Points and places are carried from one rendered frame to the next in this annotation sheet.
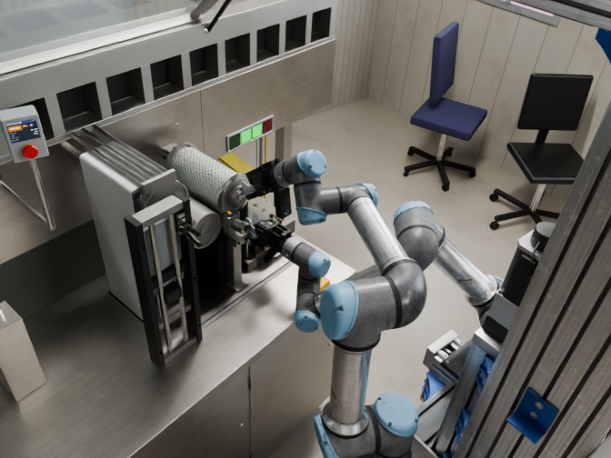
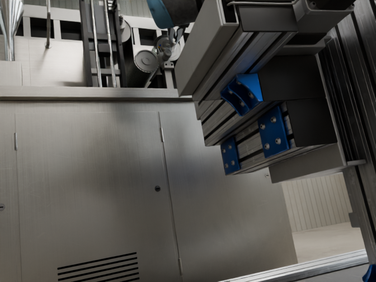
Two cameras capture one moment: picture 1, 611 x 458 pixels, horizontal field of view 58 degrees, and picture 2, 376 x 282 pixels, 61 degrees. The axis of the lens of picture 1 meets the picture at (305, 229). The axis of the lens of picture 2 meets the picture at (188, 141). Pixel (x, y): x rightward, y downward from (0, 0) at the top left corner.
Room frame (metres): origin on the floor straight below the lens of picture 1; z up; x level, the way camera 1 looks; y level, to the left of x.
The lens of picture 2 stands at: (0.05, -0.47, 0.42)
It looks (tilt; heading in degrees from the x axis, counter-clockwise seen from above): 12 degrees up; 26
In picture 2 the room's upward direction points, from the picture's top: 9 degrees counter-clockwise
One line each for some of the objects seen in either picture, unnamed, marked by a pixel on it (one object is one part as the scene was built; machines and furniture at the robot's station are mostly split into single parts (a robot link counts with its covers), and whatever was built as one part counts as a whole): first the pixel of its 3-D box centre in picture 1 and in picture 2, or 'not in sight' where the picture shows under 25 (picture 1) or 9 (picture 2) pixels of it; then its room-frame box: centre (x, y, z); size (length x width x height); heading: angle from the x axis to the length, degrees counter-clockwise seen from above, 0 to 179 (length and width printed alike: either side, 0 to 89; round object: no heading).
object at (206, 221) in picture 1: (180, 212); (140, 71); (1.38, 0.40, 1.18); 0.26 x 0.12 x 0.12; 52
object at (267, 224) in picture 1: (274, 235); not in sight; (1.37, 0.10, 1.12); 0.12 x 0.08 x 0.09; 52
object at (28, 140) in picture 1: (25, 135); not in sight; (0.98, 0.60, 1.66); 0.07 x 0.07 x 0.10; 35
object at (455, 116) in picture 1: (448, 109); not in sight; (3.65, -0.96, 0.51); 0.59 x 0.56 x 1.02; 43
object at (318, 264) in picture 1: (311, 261); not in sight; (1.27, -0.03, 1.11); 0.11 x 0.08 x 0.09; 52
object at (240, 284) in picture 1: (236, 253); (168, 80); (1.34, 0.22, 1.05); 0.06 x 0.05 x 0.31; 52
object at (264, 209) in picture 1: (241, 211); not in sight; (1.63, 0.25, 1.00); 0.40 x 0.16 x 0.06; 52
